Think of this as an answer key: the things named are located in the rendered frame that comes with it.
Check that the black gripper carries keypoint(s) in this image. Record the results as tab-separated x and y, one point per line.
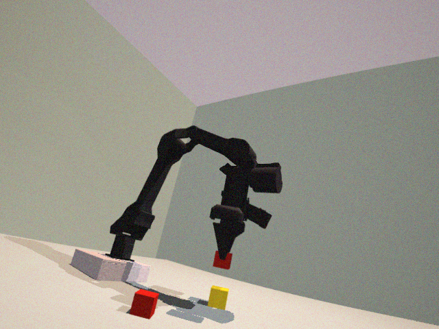
231	224

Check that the red cube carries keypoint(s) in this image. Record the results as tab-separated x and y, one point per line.
144	304
223	264

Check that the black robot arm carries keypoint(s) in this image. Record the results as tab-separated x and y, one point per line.
262	178

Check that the yellow block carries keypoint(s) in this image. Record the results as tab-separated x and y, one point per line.
218	297

